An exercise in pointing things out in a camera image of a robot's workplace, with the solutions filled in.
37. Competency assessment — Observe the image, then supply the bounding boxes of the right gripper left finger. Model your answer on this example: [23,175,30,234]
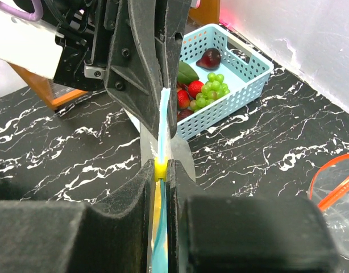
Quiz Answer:
[0,160,155,272]

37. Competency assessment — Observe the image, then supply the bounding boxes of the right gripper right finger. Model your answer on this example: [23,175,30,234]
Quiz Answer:
[167,160,339,272]

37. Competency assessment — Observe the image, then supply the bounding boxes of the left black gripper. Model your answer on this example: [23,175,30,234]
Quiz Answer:
[12,0,192,140]

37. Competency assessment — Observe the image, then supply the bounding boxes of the blue zip clear bag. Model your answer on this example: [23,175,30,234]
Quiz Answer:
[139,87,197,273]

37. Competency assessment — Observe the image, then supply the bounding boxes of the red fake strawberries bunch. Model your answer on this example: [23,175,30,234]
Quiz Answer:
[177,61,204,122]

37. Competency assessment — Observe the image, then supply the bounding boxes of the dark red fake plum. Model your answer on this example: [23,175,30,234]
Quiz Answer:
[196,48,221,71]

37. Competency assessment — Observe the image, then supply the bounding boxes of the green fake grapes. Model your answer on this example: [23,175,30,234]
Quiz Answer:
[187,72,230,113]

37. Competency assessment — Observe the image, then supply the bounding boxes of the light blue plastic basket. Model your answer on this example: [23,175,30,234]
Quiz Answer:
[177,24,274,140]

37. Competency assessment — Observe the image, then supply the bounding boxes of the red zip clear bag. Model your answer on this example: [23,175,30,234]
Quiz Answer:
[308,153,349,259]

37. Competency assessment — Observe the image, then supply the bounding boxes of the orange wooden rack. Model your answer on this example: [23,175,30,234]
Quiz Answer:
[8,0,221,111]

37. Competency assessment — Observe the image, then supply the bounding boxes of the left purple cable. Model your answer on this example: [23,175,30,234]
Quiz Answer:
[0,0,44,22]

